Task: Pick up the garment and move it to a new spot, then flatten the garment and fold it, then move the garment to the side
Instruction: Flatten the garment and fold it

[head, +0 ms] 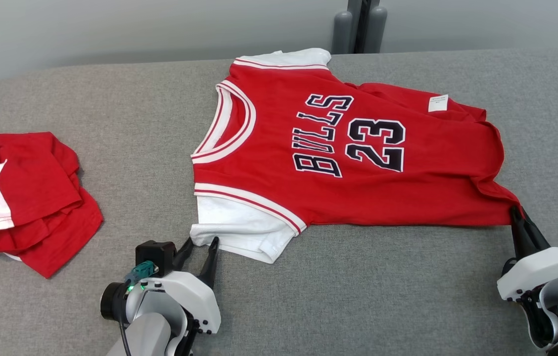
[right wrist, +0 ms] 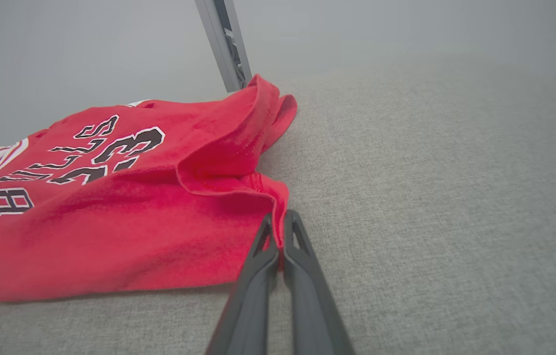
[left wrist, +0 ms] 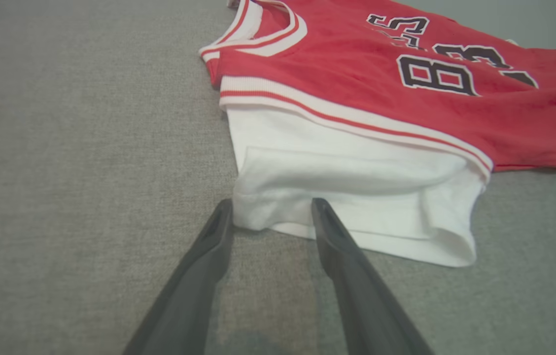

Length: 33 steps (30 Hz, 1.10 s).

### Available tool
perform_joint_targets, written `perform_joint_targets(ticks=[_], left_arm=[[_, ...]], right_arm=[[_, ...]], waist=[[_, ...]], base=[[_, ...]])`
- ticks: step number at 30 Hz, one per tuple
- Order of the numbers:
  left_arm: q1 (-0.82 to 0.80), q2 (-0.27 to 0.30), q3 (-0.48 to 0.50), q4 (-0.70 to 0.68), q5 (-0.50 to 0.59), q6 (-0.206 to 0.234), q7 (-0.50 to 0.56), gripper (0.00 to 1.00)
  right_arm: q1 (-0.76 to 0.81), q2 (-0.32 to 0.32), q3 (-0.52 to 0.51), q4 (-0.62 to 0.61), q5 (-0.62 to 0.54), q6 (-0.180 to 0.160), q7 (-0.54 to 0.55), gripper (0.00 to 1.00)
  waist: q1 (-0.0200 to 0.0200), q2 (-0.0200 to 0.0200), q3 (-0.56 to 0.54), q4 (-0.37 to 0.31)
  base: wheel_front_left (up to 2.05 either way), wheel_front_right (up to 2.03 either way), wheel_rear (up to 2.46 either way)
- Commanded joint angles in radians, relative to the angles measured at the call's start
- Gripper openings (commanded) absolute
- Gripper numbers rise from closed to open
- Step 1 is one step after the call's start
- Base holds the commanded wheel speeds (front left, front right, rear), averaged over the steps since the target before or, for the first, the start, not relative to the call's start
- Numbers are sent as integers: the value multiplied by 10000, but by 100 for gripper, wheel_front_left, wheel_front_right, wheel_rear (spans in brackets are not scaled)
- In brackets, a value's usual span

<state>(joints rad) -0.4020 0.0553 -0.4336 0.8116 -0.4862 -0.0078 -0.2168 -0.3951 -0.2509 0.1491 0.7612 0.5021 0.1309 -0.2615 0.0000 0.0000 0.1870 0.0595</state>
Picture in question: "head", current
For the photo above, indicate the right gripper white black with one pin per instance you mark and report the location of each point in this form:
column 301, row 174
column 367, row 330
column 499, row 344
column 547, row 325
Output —
column 536, row 272

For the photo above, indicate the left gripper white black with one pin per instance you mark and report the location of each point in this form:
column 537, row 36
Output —
column 190, row 291

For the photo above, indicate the red Bulls 23 jersey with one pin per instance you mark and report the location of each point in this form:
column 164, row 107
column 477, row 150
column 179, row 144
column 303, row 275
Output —
column 407, row 188

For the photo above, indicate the red Bulls shorts white stripe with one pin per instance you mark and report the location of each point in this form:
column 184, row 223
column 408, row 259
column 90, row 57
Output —
column 41, row 188

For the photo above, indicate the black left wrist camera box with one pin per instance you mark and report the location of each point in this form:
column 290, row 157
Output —
column 153, row 254

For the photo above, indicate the grey partition post with feet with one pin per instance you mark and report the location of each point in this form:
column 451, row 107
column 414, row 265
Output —
column 360, row 24

